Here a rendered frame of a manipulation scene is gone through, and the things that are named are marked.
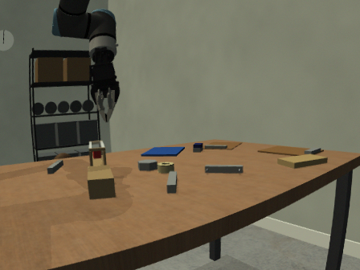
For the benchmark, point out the red cube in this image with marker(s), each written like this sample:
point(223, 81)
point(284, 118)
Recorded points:
point(96, 154)

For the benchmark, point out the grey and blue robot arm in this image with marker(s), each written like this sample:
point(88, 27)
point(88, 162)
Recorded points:
point(99, 27)

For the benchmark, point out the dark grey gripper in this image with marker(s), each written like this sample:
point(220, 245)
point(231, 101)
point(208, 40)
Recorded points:
point(101, 74)

